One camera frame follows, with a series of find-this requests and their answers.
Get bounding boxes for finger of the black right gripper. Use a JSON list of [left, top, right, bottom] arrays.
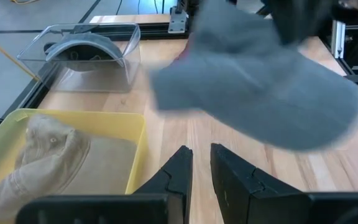
[[268, 0, 332, 45]]

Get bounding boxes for yellow cable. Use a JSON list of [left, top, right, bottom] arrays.
[[0, 0, 40, 81]]

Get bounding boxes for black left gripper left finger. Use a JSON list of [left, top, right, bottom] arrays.
[[16, 145, 194, 224]]

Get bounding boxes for grey baseball cap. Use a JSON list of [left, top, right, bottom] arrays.
[[44, 32, 126, 68], [149, 0, 358, 152]]

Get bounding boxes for silver aluminium profile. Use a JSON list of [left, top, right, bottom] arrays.
[[333, 20, 347, 60]]

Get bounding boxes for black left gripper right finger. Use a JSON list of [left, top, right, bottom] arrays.
[[211, 143, 358, 224]]

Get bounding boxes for grey metal corner plate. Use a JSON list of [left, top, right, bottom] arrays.
[[168, 6, 188, 34]]

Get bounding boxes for yellow plastic bin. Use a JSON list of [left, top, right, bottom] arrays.
[[0, 108, 149, 195]]

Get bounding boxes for clear plastic bin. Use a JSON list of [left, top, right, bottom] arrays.
[[16, 22, 142, 93]]

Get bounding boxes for tan baseball cap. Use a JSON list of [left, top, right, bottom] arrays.
[[0, 149, 91, 215], [14, 113, 138, 195]]

